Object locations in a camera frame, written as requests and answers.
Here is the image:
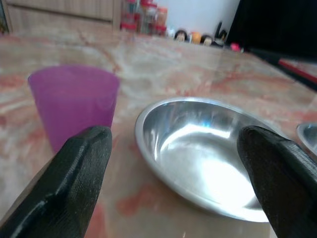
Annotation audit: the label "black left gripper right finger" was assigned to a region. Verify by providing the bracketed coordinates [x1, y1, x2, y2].
[237, 125, 317, 238]

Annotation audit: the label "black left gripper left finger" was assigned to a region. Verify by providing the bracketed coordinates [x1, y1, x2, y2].
[0, 125, 113, 238]

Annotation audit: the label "small stainless steel bowl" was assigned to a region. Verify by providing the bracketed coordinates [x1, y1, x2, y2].
[296, 122, 317, 156]

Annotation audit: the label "purple plastic cup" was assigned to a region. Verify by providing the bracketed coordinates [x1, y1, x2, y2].
[27, 63, 121, 154]

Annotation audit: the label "large stainless steel bowl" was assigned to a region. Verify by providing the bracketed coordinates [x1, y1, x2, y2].
[135, 97, 280, 223]

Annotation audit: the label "black board with red edge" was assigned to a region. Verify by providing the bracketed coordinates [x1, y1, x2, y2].
[249, 48, 317, 91]

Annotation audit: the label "large black screen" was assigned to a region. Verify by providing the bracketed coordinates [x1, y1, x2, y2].
[226, 0, 317, 60]

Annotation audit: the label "tall black figurine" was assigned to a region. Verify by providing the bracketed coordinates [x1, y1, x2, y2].
[214, 22, 228, 47]

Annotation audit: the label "black-haired doll figurine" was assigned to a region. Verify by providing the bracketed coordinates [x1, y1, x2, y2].
[200, 34, 214, 47]
[174, 29, 188, 42]

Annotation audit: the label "wooden cabinet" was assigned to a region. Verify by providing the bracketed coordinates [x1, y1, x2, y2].
[4, 0, 122, 31]

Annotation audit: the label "orange round figurine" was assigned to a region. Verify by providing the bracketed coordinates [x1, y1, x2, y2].
[190, 31, 202, 45]

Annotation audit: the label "red-lidded clear jar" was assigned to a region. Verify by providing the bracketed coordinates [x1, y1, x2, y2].
[140, 0, 158, 34]
[120, 0, 142, 32]

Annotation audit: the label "red-lidded jar orange contents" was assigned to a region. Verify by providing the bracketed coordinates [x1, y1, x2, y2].
[155, 6, 168, 36]

